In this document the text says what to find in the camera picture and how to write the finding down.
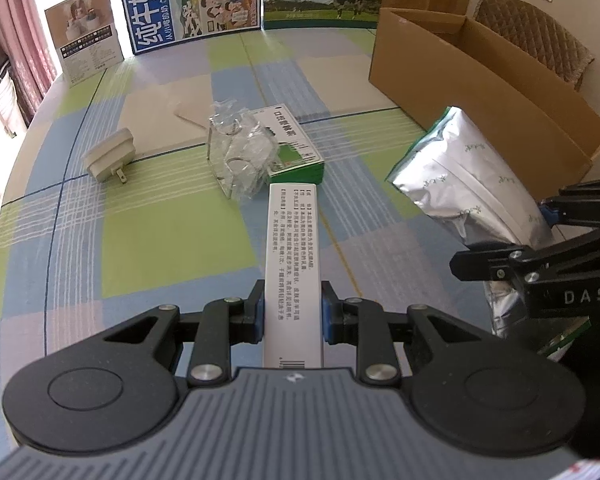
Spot clear plastic wrapper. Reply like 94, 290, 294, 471
205, 101, 283, 201

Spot brown cardboard box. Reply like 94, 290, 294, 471
369, 7, 600, 196

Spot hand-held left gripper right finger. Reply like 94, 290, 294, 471
321, 280, 486, 387

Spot white product box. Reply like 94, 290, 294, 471
45, 0, 123, 83

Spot blue milk carton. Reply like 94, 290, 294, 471
115, 0, 263, 57

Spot silver foil bag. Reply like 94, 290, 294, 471
385, 106, 593, 363

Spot narrow white medicine box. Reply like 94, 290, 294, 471
262, 182, 326, 370

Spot green box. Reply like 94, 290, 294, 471
254, 104, 327, 185

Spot white power adapter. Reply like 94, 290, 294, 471
82, 127, 137, 185

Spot pink curtain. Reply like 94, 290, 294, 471
0, 0, 61, 128

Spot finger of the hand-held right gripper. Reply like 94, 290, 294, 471
449, 224, 600, 287
539, 176, 600, 233

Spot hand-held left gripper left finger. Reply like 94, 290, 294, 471
102, 280, 266, 387

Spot quilted chair back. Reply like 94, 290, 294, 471
472, 0, 596, 92

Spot checked cloth desktop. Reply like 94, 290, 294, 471
0, 25, 600, 466

